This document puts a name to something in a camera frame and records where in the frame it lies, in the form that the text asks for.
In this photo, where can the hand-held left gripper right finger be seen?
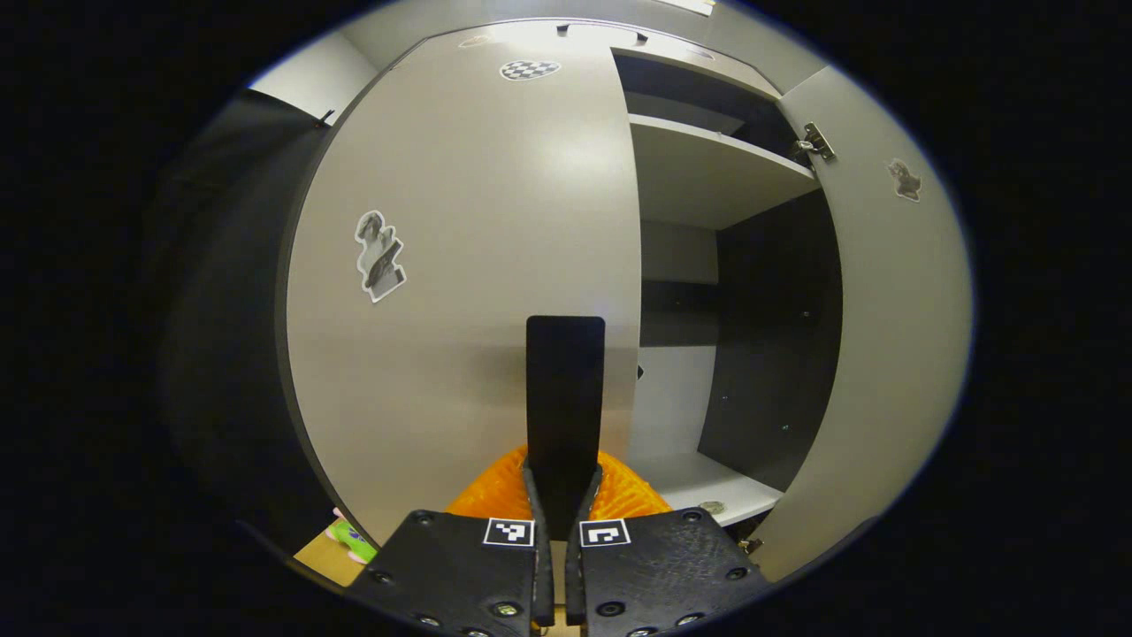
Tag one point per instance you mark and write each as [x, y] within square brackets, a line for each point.
[573, 575]

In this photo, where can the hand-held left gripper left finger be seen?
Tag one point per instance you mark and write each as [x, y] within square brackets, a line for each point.
[543, 575]

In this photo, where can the grey double-door shoe cabinet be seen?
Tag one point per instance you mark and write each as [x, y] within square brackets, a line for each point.
[769, 336]

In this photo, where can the grey cabinet door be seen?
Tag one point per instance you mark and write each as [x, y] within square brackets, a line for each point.
[893, 354]
[460, 265]

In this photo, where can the grey low cabinet shelf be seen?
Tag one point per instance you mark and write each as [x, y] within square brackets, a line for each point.
[699, 487]

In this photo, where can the metal door hinge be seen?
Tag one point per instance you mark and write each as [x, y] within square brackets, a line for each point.
[751, 545]
[818, 141]

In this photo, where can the grey high cabinet shelf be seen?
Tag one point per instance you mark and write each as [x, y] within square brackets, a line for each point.
[707, 172]

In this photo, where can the small round silver disc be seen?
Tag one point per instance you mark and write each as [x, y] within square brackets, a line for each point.
[712, 508]

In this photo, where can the green and pink toy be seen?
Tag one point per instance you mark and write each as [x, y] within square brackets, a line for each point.
[349, 538]

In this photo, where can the black backdrop cloth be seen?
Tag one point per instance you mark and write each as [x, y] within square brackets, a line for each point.
[221, 354]

